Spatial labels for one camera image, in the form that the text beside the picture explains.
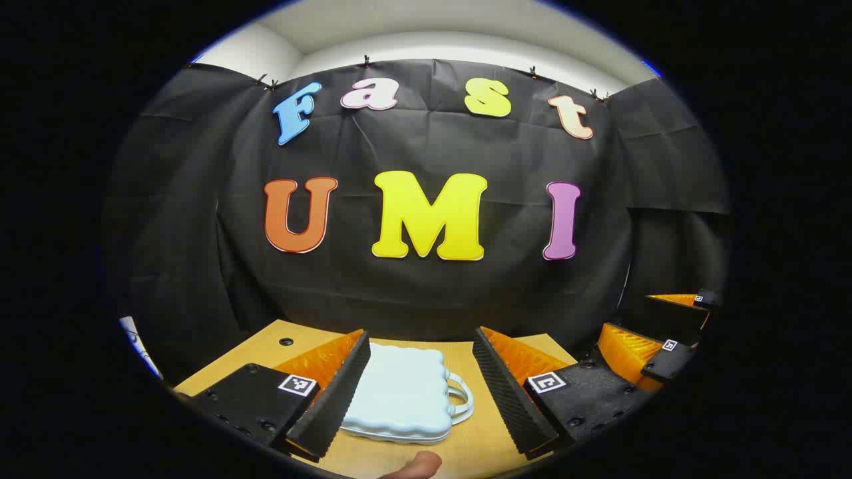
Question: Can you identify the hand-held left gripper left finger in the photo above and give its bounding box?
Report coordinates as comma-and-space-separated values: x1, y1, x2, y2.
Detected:
174, 329, 371, 461

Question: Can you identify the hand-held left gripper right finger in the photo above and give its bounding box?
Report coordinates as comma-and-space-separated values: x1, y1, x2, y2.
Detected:
473, 326, 653, 461

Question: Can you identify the light blue suitcase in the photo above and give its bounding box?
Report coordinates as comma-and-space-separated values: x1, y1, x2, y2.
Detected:
339, 343, 475, 445

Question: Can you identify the black backdrop cloth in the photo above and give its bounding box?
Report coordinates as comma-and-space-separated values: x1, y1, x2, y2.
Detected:
103, 59, 733, 381

